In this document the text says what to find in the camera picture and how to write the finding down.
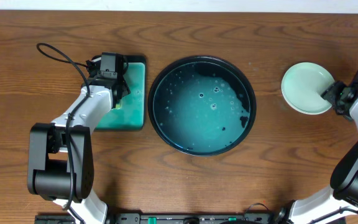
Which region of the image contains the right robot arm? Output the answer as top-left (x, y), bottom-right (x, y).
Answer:
top-left (271, 82), bottom-right (358, 223)

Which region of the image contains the green yellow scrub sponge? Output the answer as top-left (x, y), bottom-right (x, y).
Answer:
top-left (114, 100), bottom-right (122, 110)

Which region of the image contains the black rectangular tray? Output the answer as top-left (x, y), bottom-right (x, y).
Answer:
top-left (91, 55), bottom-right (148, 132)

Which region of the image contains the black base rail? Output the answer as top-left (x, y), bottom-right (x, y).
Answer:
top-left (34, 212), bottom-right (281, 224)

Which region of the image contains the mint green plate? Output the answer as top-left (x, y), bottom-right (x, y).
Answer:
top-left (280, 62), bottom-right (336, 113)
top-left (283, 91), bottom-right (332, 115)

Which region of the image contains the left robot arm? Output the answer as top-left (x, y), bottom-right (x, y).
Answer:
top-left (27, 78), bottom-right (130, 223)

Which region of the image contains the black round tray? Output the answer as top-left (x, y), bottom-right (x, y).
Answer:
top-left (148, 55), bottom-right (257, 156)

